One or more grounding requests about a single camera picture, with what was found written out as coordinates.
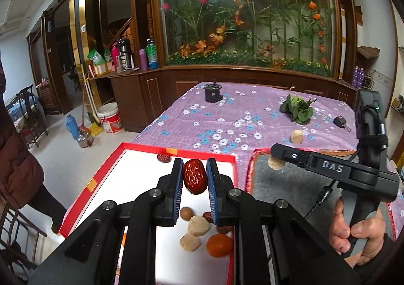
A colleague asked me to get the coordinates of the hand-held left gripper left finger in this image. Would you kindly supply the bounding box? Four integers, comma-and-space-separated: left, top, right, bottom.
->
28, 158, 184, 285

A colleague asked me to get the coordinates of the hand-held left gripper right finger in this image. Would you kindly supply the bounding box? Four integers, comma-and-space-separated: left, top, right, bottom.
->
207, 158, 360, 285

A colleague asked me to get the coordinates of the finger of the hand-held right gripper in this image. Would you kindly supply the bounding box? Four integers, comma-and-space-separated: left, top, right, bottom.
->
269, 143, 351, 181

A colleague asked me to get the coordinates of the large red date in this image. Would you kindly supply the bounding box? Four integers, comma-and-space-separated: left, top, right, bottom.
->
182, 159, 208, 195

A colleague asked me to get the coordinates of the red tray white inside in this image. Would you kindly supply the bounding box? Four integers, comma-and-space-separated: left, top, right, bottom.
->
58, 142, 238, 285

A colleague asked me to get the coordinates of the person's right forearm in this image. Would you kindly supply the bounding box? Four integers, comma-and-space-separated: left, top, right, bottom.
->
352, 231, 404, 285

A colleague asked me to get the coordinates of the person's right hand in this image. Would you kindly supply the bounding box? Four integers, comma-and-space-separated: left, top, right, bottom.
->
329, 197, 395, 268

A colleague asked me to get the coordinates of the grey mat red border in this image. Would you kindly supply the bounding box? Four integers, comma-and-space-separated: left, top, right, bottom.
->
244, 148, 404, 241

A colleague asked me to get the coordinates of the green leafy vegetable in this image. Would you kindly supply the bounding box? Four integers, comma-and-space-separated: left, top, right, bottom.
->
279, 93, 318, 125

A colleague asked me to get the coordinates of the black car key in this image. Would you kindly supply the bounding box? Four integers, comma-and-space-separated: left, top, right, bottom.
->
333, 116, 352, 132

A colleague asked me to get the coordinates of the purple floral blanket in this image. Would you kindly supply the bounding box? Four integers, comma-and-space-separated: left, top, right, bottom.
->
131, 81, 362, 197

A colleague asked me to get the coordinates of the wooden cabinet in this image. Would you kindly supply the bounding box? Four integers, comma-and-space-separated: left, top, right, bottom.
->
88, 64, 359, 134

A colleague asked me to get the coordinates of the white plastic bucket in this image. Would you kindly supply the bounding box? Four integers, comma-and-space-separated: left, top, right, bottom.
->
96, 103, 122, 134

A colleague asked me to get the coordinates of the yellow dustpan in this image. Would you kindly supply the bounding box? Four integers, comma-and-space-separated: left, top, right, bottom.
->
88, 115, 105, 137

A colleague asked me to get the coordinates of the steel kettle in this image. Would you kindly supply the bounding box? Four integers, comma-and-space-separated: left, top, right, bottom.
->
77, 129, 94, 148

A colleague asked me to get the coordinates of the blue thermos jug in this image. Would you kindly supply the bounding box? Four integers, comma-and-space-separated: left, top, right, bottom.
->
66, 114, 79, 140

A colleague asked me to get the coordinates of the broom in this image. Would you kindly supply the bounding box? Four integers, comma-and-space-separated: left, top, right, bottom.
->
80, 64, 102, 128

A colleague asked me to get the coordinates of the green and blue bottle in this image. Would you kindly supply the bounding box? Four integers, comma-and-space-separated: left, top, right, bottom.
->
146, 37, 159, 69

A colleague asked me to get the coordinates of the beige cardboard box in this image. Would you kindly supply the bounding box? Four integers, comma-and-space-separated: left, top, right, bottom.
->
91, 61, 114, 76

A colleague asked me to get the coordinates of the black thermos flask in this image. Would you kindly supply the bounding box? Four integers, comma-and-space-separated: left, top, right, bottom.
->
117, 38, 134, 69

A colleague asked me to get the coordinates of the artificial flower display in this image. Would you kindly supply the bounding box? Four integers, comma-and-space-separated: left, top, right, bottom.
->
151, 0, 343, 79

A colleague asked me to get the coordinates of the dark wooden chair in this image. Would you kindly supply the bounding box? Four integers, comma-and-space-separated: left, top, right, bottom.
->
0, 197, 48, 276
14, 84, 48, 149

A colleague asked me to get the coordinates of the wicker basket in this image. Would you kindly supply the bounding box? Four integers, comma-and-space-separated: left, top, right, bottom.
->
37, 81, 56, 112

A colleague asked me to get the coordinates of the wooden staircase railing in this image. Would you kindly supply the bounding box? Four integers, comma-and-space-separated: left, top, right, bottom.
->
106, 15, 133, 49

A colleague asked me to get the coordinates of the blue cloth covered table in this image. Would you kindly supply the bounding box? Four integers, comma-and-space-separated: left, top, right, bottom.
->
6, 97, 38, 132

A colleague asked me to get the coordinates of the wooden wall shelf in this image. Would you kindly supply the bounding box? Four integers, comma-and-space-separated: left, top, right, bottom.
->
357, 46, 381, 59

